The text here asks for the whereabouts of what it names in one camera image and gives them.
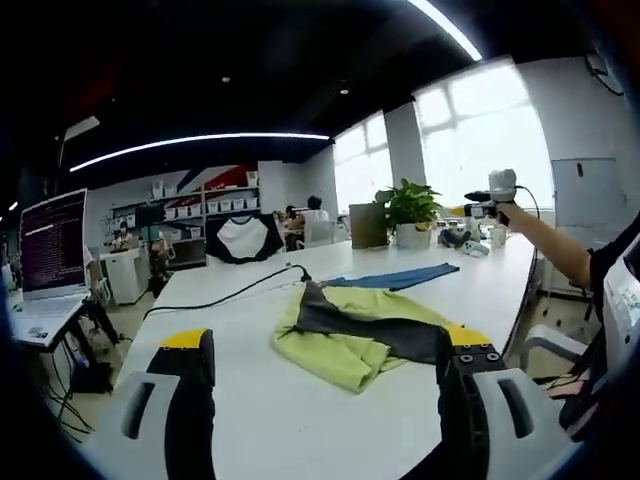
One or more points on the white cabinet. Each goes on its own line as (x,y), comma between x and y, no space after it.
(125,277)

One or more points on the grey wall cabinet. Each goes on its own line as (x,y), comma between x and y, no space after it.
(587,195)

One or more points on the white armrest chair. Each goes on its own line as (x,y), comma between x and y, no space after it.
(550,342)

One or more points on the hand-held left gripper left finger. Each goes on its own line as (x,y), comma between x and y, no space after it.
(192,430)

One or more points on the black monitor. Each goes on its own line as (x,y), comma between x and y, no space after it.
(149,215)

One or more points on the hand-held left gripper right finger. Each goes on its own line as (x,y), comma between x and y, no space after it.
(465,425)

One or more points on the white game controller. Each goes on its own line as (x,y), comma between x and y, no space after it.
(475,248)

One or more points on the white office chair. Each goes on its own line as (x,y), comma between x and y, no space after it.
(320,234)

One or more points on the white laptop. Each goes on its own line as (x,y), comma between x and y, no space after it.
(55,240)

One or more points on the curved ceiling light strip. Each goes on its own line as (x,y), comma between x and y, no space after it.
(450,27)

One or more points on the person's black printed shirt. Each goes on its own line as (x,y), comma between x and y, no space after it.
(612,240)

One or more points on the potted green plant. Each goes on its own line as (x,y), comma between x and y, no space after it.
(412,205)

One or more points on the white mug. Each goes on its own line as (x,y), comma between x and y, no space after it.
(498,236)

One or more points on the grey headset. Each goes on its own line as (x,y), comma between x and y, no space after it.
(455,239)

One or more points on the yellow garment grey blue sleeves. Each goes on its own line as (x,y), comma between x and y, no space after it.
(345,310)

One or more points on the white chest-worn device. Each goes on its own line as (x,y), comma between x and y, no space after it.
(622,305)

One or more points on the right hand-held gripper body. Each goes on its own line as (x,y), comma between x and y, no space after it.
(502,185)

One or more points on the shelf with white bins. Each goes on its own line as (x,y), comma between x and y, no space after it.
(225,202)

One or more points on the straight ceiling light strip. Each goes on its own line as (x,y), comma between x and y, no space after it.
(200,142)

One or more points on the brown cardboard box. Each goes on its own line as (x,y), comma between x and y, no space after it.
(369,225)

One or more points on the black laptop stand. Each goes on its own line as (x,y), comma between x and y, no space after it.
(97,320)

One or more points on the black white raglan shirt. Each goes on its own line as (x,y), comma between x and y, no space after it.
(242,237)

